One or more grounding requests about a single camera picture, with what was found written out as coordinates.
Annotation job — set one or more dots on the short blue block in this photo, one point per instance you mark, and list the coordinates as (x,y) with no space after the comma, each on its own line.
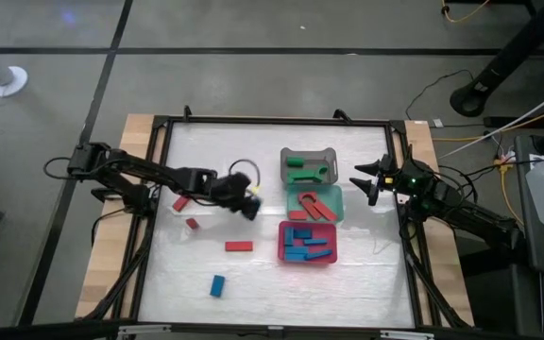
(302,233)

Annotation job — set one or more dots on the long blue block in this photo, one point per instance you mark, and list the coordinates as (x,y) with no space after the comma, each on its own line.
(315,242)

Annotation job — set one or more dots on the black frame clamp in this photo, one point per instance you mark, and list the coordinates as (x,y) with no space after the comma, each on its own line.
(341,114)
(187,112)

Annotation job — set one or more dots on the white table mat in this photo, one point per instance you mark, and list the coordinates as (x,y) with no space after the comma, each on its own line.
(277,293)

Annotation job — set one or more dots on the small white tag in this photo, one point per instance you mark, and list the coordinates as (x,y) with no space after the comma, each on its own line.
(437,123)

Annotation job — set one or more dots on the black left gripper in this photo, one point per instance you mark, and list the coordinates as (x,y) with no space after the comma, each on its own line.
(232,191)

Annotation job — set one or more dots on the red rod block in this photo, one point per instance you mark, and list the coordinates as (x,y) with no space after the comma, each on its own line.
(312,210)

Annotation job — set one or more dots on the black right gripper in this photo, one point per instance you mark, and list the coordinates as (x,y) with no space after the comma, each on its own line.
(385,189)

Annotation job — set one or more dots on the small blue block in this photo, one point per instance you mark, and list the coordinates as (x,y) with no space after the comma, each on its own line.
(294,257)

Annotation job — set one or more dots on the red arch block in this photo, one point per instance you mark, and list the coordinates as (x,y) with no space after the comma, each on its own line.
(306,195)

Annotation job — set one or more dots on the power strip with plugs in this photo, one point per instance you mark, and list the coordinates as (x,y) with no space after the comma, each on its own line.
(505,156)

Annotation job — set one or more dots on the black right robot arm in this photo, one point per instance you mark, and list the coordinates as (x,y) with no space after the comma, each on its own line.
(465,217)

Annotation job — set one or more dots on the black aluminium table frame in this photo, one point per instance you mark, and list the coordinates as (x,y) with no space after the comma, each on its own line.
(277,120)

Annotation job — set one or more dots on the small red block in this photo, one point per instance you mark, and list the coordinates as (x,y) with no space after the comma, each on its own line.
(298,215)

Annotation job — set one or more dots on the long green block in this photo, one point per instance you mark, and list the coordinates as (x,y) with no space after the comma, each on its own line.
(302,177)

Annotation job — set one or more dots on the large red block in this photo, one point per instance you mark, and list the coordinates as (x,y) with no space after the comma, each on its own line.
(181,203)

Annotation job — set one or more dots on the wide blue block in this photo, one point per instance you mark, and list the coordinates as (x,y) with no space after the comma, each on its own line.
(289,236)

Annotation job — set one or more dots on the green cylinder block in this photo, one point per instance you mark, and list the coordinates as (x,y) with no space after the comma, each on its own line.
(295,161)

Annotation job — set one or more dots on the red plastic tray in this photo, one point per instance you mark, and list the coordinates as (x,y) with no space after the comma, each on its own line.
(325,231)

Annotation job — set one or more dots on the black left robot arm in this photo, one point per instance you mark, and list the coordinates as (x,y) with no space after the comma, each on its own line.
(158,172)

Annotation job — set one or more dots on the teal plastic tray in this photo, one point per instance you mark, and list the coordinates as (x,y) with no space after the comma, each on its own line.
(333,196)

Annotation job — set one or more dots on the thin blue block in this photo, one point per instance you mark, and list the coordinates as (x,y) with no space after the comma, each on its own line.
(296,249)

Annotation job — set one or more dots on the grey plastic bin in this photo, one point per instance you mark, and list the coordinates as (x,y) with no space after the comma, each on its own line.
(317,158)

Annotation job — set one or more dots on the black floor stand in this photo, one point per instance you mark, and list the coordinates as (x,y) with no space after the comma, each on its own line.
(470,101)

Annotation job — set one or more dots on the silver metal bracket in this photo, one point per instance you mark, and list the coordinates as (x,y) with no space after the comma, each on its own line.
(276,331)
(144,329)
(406,334)

